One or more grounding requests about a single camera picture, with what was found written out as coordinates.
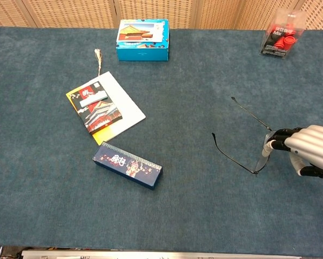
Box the blue box with palace picture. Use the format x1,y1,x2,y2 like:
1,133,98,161
115,18,170,62

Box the thin black metal eyeglasses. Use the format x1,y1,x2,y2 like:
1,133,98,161
211,96,274,178

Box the black palace print notebook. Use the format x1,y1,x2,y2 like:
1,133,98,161
69,80,124,135

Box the clear box with red capsules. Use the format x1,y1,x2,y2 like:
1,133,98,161
259,7,307,60

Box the beige tassel cord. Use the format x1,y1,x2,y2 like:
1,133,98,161
93,48,103,78

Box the aluminium rail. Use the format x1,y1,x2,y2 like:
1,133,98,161
21,249,302,259

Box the woven rattan folding screen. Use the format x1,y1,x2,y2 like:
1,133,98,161
0,0,323,31

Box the long dark blue printed box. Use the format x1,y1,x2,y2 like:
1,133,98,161
92,141,164,190

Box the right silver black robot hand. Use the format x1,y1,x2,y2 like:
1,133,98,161
261,125,323,180

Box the teal carpet table cover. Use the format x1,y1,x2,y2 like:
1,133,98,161
0,25,323,257

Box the white and yellow booklet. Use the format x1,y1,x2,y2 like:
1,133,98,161
65,71,146,146

